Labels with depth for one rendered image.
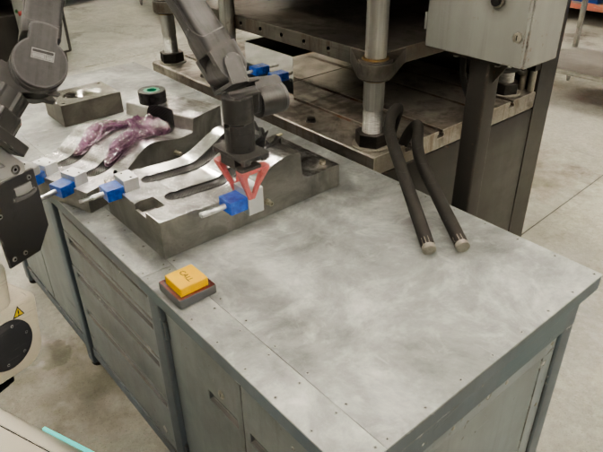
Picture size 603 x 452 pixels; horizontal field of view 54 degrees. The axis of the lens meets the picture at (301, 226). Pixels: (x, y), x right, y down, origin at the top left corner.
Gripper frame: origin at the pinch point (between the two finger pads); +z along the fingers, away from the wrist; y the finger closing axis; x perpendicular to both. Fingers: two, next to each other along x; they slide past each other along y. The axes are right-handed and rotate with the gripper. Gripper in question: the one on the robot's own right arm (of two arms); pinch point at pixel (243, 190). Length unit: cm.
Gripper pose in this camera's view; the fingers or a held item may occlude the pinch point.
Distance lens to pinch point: 119.0
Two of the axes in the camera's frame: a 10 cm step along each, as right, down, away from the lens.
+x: -7.6, 3.4, -5.5
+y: -6.5, -3.9, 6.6
